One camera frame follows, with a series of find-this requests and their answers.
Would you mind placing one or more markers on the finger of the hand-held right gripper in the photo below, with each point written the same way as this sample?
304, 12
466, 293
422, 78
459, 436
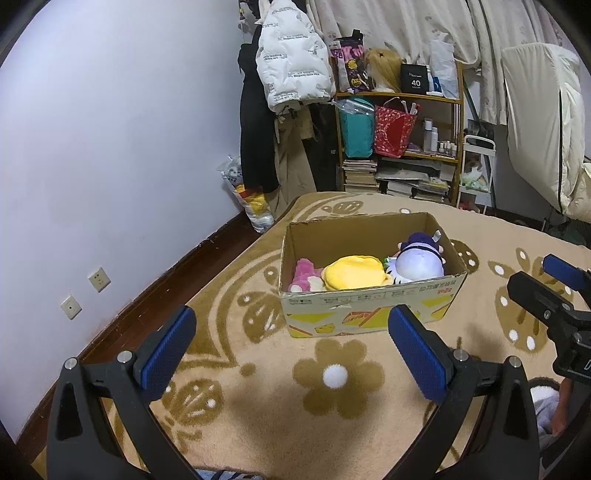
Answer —
535, 295
561, 270

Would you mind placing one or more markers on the pink plush toy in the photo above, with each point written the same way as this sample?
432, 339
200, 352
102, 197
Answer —
302, 272

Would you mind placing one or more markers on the beige patterned rug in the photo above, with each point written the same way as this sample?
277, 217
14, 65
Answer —
277, 415

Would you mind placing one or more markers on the green item on cart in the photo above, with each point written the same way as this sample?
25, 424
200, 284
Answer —
475, 184

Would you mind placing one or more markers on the white plastic bag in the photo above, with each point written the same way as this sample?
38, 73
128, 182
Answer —
443, 64

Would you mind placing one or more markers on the yellow dog plush toy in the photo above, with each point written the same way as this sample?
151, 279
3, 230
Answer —
355, 272

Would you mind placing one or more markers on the printed cardboard box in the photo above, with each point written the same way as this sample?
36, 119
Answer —
369, 314

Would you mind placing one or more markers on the purple printed bag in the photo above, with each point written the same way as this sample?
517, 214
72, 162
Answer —
353, 64

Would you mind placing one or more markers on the tall white bottle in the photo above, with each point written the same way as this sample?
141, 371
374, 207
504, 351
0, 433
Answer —
427, 136

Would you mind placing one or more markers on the teal bag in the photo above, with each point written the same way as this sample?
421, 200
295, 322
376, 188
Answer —
358, 134

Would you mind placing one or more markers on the green tissue pack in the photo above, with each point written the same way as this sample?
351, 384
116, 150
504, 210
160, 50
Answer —
390, 260

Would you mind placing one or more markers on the black box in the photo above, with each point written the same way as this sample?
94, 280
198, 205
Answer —
414, 79

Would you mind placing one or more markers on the person's right hand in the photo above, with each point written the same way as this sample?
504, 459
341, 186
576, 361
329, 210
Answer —
561, 408

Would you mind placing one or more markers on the white puffer jacket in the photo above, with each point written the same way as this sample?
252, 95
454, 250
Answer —
293, 60

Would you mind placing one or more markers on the black garment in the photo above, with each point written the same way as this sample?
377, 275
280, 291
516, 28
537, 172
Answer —
325, 157

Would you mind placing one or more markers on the stack of books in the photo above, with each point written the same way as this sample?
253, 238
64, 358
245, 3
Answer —
360, 175

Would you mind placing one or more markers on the white cart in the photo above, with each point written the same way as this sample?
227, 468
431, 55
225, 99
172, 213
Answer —
480, 143

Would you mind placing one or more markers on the wooden shelf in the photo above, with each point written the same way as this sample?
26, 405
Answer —
459, 138

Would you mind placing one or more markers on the plush toy on cart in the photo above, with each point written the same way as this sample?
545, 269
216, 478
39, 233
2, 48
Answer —
473, 170

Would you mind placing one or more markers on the pile of magazines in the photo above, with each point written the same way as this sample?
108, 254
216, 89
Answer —
415, 182

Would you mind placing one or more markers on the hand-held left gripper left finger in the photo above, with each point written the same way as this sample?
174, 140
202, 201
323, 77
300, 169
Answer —
166, 355

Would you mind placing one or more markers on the white wall socket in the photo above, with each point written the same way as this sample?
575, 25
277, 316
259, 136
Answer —
70, 307
99, 279

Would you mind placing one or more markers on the black coat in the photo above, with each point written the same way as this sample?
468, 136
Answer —
256, 138

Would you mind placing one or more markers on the purple plush doll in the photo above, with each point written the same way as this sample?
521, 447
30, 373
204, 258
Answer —
418, 265

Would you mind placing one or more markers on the blonde wig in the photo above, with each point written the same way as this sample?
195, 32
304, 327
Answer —
385, 69

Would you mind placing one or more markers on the white cover with black trim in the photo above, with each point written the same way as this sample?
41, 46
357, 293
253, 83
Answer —
535, 115

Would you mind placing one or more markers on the beige patterned curtain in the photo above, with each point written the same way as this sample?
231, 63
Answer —
415, 23

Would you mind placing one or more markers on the clear plastic bag with items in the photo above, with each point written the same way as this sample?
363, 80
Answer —
247, 194

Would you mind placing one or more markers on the red patterned bag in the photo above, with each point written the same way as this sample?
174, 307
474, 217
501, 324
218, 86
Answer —
392, 134

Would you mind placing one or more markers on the lavender fleece blanket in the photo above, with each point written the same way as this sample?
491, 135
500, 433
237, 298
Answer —
545, 415

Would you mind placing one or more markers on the beige coat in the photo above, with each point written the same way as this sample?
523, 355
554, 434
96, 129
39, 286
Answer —
293, 175

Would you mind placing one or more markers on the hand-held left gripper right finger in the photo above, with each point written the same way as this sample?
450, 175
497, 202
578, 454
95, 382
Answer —
418, 353

